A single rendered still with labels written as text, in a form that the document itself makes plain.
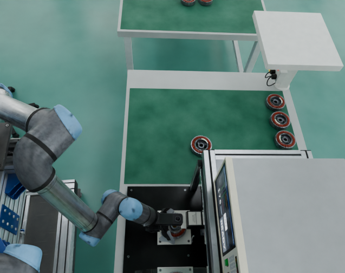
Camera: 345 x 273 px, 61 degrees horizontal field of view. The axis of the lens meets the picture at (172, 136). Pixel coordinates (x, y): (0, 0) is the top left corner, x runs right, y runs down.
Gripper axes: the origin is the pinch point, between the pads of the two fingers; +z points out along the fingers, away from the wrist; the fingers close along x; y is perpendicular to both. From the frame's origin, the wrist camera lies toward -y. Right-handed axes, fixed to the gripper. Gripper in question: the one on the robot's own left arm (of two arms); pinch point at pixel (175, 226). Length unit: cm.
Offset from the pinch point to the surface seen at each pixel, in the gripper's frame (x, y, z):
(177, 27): -138, -3, 7
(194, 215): -1.4, -12.6, -7.7
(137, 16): -149, 21, -7
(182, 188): -18.7, -2.8, 4.0
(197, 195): -15.1, -8.8, 7.5
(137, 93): -79, 19, -6
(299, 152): -21, -58, -4
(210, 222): 6.7, -24.8, -23.1
